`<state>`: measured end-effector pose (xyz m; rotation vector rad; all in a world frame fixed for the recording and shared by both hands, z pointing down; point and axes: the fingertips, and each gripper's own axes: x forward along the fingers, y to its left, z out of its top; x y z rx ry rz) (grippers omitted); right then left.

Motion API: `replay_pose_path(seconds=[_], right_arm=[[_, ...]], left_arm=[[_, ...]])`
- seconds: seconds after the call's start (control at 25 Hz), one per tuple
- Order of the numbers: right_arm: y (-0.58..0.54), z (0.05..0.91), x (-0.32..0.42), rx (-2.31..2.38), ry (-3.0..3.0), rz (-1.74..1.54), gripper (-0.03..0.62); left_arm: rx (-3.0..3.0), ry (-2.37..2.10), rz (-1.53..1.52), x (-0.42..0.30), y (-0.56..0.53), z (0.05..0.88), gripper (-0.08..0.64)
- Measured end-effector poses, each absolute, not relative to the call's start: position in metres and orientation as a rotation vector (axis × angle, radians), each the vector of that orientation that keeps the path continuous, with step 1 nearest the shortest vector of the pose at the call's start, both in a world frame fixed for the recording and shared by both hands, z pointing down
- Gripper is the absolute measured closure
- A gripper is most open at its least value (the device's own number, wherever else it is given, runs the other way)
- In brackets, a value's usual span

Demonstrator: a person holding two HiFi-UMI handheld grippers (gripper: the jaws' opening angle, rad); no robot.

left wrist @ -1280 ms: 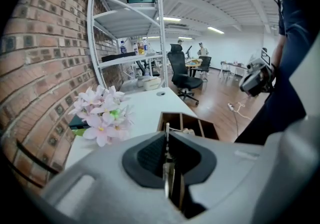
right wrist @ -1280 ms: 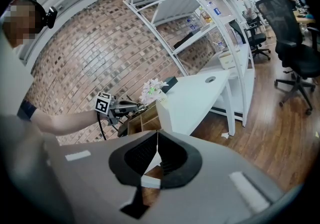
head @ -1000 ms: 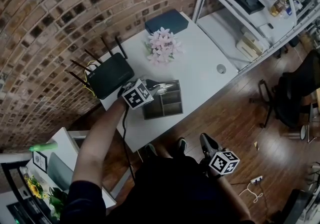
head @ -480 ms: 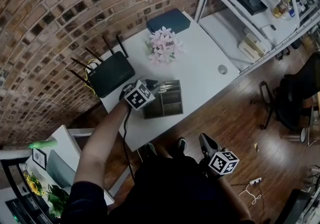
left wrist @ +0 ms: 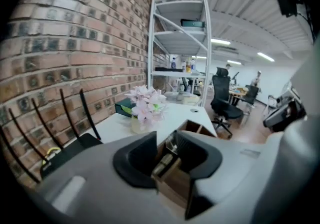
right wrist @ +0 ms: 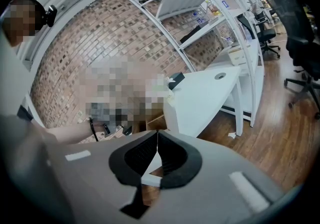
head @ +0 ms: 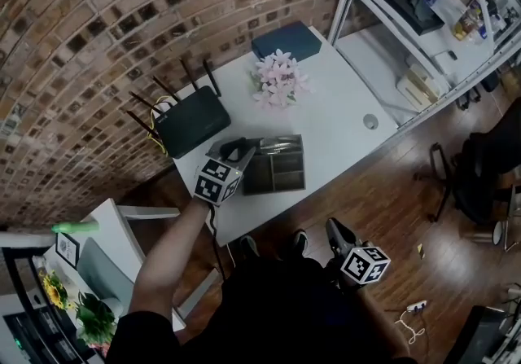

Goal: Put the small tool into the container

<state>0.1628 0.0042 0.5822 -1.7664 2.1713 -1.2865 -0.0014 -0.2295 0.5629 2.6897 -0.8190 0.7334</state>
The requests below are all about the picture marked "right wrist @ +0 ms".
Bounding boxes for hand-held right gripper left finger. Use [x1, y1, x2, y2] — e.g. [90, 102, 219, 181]
[32, 129, 161, 224]

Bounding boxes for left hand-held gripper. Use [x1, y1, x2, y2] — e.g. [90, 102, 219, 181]
[102, 122, 134, 139]

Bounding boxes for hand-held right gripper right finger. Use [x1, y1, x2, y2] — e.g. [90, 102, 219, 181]
[139, 129, 286, 224]

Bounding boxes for wooden organizer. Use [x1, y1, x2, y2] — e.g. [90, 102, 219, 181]
[131, 111, 169, 134]

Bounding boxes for person's left forearm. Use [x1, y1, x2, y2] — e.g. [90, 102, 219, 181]
[46, 122, 107, 145]

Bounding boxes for dark green box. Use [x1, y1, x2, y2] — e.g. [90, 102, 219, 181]
[169, 72, 186, 91]

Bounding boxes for large white desk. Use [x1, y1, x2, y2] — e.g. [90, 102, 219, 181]
[163, 65, 244, 139]

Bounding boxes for flat black box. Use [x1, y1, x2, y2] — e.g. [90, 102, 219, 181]
[179, 25, 210, 45]

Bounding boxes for white metal shelf rack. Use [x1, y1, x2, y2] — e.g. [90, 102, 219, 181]
[124, 0, 266, 129]

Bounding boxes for beige box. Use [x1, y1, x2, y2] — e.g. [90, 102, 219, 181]
[227, 47, 248, 65]

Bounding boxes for yellow snack packets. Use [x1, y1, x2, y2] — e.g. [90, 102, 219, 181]
[205, 0, 221, 16]

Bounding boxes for person's head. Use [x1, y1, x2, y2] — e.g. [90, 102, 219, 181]
[1, 0, 44, 46]

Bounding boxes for black office chair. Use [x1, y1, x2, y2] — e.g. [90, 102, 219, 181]
[236, 13, 281, 59]
[259, 0, 320, 120]

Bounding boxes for head-mounted black camera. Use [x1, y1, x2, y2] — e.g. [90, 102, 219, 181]
[40, 4, 59, 28]

